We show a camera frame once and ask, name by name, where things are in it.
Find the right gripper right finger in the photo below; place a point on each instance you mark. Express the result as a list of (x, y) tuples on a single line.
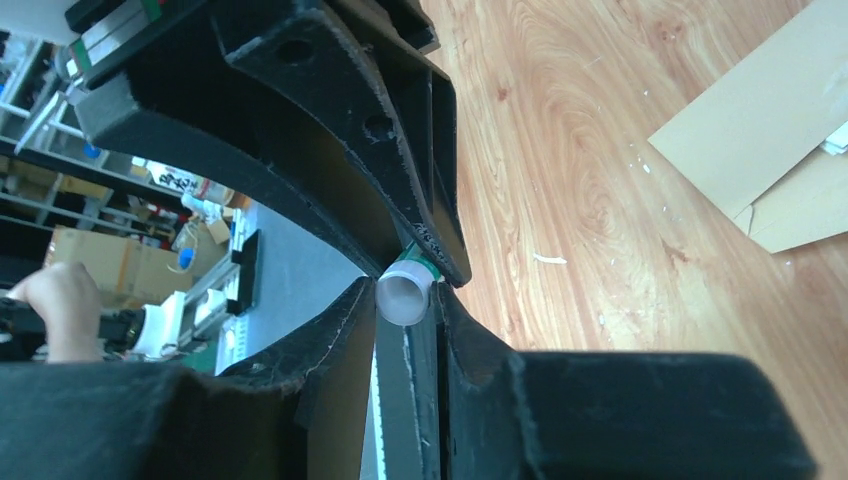
[(509, 414)]

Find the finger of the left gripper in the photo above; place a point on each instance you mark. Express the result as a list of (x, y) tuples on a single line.
[(345, 108), (179, 103)]

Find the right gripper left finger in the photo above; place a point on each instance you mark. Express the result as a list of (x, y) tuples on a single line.
[(294, 410)]

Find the green white glue stick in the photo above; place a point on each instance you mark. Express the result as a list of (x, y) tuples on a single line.
[(402, 291)]

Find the brown paper envelope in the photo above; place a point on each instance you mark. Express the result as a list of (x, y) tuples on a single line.
[(752, 142)]

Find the beige letter paper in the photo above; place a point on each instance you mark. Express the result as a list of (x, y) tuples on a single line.
[(836, 143)]

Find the bystander hand in background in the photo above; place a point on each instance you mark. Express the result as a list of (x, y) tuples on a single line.
[(68, 301)]

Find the brown cardboard box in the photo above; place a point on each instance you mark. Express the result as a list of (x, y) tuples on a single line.
[(127, 273)]

